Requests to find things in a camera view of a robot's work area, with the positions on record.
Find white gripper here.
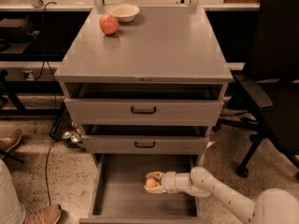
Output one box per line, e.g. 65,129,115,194
144,172,191,194

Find small orange fruit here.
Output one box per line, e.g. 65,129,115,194
146,177,157,188

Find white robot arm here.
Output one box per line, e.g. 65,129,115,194
144,166,299,224

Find bottom grey open drawer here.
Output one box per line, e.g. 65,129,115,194
79,154,208,224

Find middle grey drawer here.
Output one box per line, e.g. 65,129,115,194
82,135,209,155

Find grey drawer cabinet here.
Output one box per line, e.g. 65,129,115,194
53,5,234,173

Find top grey drawer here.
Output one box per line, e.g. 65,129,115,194
64,98,223,126

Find silver cans on floor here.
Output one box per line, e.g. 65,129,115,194
62,122,82,144

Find brown shoe lower left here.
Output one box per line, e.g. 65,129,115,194
23,203,62,224

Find brown shoe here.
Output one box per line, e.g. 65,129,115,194
23,203,62,224
0,129,22,152

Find black office chair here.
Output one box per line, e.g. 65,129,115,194
219,0,299,178

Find light trouser leg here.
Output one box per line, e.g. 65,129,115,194
0,160,26,224

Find brown shoe upper left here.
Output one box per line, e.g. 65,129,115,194
0,129,22,152

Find red apple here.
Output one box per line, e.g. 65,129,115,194
99,15,119,35

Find white bowl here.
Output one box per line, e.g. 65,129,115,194
108,4,140,22

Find wall power outlet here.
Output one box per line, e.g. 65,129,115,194
23,70,35,80

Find black power cable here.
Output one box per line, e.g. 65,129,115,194
26,1,60,207

